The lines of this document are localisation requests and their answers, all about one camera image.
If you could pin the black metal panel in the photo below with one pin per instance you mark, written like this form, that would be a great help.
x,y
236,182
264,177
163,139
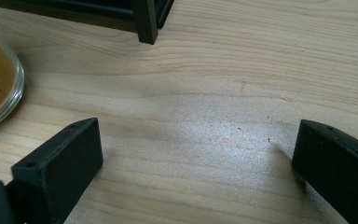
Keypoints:
x,y
146,21

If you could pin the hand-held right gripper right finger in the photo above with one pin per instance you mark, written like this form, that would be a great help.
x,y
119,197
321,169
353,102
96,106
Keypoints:
x,y
338,168

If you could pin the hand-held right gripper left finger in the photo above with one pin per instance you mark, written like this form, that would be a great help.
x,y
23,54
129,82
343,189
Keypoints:
x,y
59,168

